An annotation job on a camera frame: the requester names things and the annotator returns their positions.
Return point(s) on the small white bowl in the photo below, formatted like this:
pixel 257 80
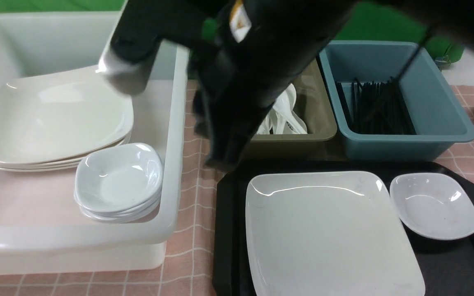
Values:
pixel 433 205
pixel 113 180

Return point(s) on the large white square plate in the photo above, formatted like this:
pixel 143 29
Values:
pixel 327 234

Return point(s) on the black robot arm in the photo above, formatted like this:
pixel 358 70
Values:
pixel 250 53

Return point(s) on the top white plate in tub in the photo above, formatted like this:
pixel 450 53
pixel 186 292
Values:
pixel 61 115

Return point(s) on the white spoons in bin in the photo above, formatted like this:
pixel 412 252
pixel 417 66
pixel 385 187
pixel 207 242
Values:
pixel 282 118

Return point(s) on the olive plastic spoon bin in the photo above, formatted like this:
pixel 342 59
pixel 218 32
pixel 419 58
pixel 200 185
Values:
pixel 314 108

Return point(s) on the lower bowls stack in tub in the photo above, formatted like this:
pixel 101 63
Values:
pixel 125 216

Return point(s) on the black chopsticks in bin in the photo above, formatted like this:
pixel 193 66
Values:
pixel 375 108

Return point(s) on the green cloth backdrop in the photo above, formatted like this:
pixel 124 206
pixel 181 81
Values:
pixel 368 22

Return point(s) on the blue plastic chopstick bin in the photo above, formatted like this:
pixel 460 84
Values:
pixel 436 114

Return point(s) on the lower plates stack in tub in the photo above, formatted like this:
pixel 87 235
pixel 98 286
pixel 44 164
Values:
pixel 70 162

